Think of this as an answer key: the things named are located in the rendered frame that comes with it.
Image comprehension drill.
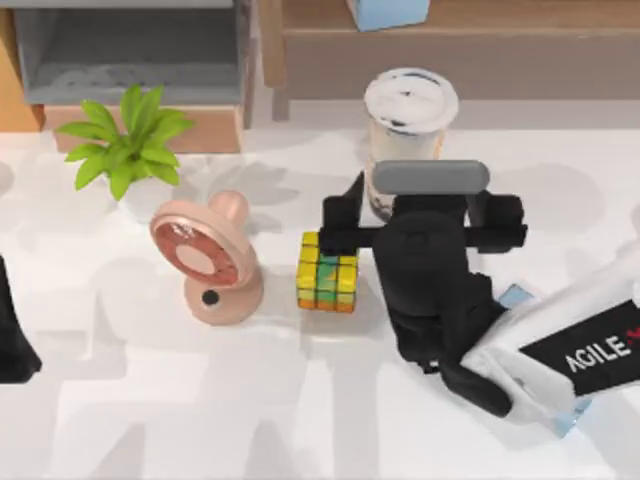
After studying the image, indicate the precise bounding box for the colourful puzzle cube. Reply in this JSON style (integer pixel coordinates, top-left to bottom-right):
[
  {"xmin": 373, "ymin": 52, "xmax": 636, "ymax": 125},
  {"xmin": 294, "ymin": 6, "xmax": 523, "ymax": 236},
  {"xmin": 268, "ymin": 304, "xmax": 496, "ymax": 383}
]
[{"xmin": 295, "ymin": 230, "xmax": 362, "ymax": 313}]

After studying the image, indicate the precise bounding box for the milk tea cup white lid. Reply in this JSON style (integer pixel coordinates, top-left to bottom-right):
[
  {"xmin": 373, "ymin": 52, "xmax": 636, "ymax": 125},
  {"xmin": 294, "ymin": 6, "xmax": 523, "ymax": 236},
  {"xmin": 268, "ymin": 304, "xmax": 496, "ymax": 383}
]
[{"xmin": 362, "ymin": 68, "xmax": 460, "ymax": 224}]

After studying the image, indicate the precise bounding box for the pink desk fan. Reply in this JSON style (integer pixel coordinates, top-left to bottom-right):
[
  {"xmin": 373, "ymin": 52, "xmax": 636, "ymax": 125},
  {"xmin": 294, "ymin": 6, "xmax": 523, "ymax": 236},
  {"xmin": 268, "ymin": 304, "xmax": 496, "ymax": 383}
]
[{"xmin": 149, "ymin": 192, "xmax": 265, "ymax": 326}]

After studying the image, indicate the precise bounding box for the wooden open shelf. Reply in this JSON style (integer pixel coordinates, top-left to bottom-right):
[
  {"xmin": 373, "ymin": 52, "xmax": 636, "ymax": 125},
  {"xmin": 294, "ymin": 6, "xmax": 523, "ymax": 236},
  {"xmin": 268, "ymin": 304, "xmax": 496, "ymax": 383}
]
[{"xmin": 262, "ymin": 0, "xmax": 640, "ymax": 122}]

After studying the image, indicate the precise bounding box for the light blue box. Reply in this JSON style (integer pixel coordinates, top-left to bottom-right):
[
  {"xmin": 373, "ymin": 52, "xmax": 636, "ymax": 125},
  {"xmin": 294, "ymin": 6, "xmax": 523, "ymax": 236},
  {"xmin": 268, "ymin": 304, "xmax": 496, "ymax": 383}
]
[{"xmin": 345, "ymin": 0, "xmax": 430, "ymax": 33}]

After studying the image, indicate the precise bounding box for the green potted plant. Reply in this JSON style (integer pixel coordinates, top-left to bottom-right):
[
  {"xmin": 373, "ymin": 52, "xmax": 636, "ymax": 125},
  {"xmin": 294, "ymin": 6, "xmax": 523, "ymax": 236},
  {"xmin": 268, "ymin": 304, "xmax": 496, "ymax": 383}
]
[{"xmin": 54, "ymin": 83, "xmax": 195, "ymax": 224}]

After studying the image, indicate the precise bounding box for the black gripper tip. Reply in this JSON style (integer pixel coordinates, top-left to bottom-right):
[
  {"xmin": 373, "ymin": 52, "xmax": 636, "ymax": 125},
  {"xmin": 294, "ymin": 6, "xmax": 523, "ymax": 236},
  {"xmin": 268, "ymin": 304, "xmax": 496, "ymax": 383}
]
[{"xmin": 0, "ymin": 255, "xmax": 44, "ymax": 386}]

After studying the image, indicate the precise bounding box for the wooden cupboard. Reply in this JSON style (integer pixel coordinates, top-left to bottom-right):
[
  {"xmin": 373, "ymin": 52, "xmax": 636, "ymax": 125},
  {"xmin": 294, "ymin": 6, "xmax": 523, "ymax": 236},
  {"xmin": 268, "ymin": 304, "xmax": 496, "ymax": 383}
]
[{"xmin": 0, "ymin": 0, "xmax": 47, "ymax": 134}]

